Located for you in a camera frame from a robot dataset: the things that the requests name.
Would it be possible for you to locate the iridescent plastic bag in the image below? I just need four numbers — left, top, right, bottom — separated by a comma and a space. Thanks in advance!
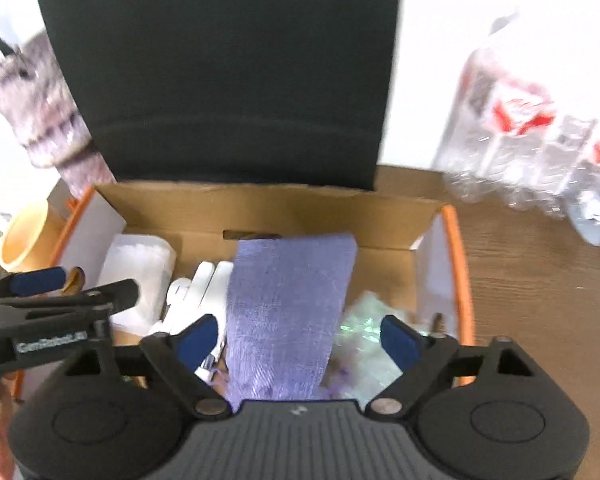
321, 292, 429, 408

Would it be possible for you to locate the purple cloth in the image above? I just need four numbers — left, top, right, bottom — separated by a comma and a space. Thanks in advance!
225, 234, 358, 408

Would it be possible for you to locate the operator hand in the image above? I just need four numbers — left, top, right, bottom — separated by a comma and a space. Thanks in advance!
0, 382, 16, 480

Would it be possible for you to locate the yellow mug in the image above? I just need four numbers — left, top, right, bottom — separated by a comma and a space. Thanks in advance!
0, 200, 65, 273

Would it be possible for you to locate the clear plastic container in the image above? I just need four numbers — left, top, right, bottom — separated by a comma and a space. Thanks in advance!
97, 234, 176, 336

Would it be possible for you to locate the orange cardboard box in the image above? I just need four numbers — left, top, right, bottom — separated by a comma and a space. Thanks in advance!
48, 182, 475, 346

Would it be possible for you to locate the purple ceramic vase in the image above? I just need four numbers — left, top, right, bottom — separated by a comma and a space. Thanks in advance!
0, 30, 114, 198

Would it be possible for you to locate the water bottle pack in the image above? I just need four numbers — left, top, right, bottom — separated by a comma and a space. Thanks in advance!
434, 15, 600, 218

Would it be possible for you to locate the black chair back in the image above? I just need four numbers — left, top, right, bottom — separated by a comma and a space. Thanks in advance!
38, 0, 399, 190

